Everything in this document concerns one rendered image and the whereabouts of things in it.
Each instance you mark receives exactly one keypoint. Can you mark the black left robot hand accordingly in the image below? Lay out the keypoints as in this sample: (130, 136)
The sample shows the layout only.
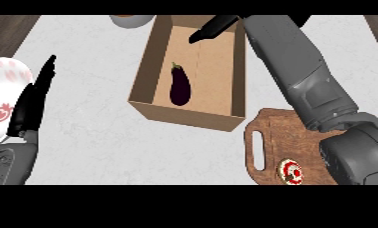
(34, 93)

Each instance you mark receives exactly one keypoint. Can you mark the brown wooden cutting board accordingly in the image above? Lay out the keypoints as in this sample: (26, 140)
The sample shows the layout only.
(280, 152)

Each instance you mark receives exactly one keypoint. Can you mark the white bowl with red pattern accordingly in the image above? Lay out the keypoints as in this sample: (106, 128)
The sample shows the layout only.
(10, 95)

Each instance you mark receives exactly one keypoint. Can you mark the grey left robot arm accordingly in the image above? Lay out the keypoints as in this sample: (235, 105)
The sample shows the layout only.
(15, 158)

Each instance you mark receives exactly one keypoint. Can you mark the grey round bowl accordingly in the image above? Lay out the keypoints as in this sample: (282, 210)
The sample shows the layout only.
(130, 20)

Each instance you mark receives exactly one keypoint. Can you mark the brown cardboard box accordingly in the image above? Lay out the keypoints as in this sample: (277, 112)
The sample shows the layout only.
(193, 72)

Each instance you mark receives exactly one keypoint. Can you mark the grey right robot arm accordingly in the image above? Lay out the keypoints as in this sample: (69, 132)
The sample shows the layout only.
(314, 95)

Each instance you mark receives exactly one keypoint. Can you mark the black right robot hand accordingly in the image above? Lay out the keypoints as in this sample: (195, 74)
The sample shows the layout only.
(215, 27)

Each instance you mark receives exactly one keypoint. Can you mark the dark purple eggplant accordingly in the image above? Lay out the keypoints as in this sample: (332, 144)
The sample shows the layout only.
(180, 87)

